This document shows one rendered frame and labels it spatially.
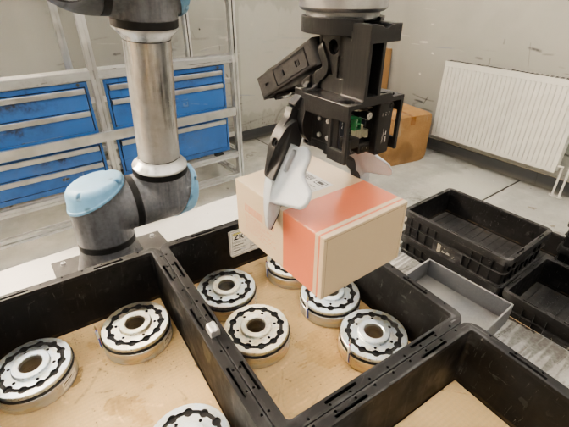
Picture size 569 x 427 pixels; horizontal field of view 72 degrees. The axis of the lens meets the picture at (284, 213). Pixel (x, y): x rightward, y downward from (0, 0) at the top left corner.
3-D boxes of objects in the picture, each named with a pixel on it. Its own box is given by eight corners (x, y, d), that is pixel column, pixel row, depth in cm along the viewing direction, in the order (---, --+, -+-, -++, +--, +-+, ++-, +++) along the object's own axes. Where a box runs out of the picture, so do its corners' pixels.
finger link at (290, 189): (276, 244, 36) (323, 153, 34) (242, 217, 40) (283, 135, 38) (297, 250, 38) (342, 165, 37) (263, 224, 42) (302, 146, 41)
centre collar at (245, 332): (234, 323, 61) (234, 319, 61) (262, 311, 63) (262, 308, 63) (248, 345, 57) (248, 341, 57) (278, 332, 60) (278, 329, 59)
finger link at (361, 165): (392, 207, 45) (369, 156, 39) (355, 188, 49) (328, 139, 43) (409, 187, 46) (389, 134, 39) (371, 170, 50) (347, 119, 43)
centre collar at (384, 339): (350, 331, 60) (350, 328, 59) (372, 316, 62) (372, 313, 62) (375, 352, 56) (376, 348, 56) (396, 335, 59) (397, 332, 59)
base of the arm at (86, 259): (72, 269, 90) (61, 233, 86) (137, 247, 99) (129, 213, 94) (90, 303, 80) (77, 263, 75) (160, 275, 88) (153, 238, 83)
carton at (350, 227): (239, 230, 50) (234, 178, 46) (310, 203, 56) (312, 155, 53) (320, 300, 39) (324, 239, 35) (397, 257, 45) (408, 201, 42)
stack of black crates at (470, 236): (387, 298, 168) (403, 208, 145) (429, 272, 183) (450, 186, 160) (472, 361, 140) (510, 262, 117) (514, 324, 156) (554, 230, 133)
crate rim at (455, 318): (159, 256, 68) (157, 245, 67) (298, 208, 83) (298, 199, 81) (283, 453, 40) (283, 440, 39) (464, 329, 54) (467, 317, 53)
